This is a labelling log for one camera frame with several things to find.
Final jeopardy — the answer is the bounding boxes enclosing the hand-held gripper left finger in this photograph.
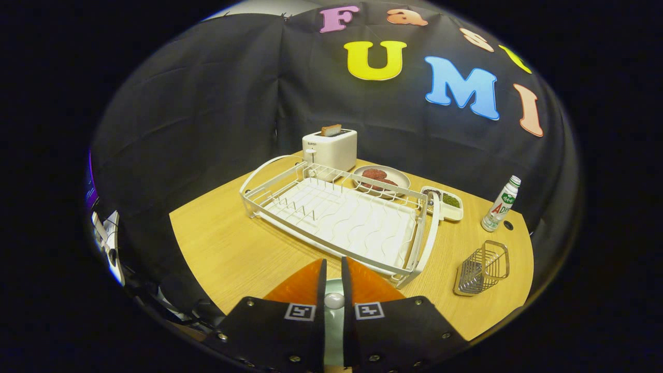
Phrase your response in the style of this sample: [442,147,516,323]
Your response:
[202,259,328,373]

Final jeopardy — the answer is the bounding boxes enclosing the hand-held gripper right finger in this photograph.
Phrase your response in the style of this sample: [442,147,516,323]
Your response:
[340,256,469,373]

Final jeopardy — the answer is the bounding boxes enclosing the pale green plate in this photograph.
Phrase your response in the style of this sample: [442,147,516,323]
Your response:
[324,278,347,368]

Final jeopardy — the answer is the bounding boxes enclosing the white wire dish rack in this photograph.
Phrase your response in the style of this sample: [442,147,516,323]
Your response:
[239,155,441,289]

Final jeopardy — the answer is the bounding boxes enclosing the metal wire basket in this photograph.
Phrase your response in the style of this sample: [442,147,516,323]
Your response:
[454,240,510,297]

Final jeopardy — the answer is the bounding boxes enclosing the beige plate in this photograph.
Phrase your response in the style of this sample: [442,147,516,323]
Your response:
[352,165,411,199]

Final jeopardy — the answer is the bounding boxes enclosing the white divided tray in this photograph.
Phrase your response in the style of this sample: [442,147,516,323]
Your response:
[421,186,464,222]

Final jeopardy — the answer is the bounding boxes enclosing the white toaster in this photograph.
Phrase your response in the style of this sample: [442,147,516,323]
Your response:
[302,128,358,173]

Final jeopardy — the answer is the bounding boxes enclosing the white green-labelled drink bottle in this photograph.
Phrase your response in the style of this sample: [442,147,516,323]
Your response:
[481,175,522,233]

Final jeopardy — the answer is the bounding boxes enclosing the white grey object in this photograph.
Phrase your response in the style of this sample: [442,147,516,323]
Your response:
[92,210,126,286]

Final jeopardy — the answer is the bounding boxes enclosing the black backdrop cloth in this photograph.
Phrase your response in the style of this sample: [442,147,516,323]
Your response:
[88,3,583,311]

